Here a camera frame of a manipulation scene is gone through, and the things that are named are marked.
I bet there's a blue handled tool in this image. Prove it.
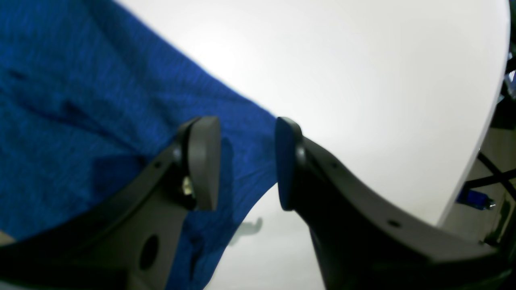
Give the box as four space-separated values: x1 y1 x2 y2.
456 189 496 211

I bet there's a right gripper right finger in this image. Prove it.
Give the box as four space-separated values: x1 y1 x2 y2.
276 117 512 290

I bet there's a blue long-sleeve T-shirt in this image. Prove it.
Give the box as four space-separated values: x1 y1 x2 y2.
0 0 277 290

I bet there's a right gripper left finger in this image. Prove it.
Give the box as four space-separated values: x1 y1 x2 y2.
1 116 221 290

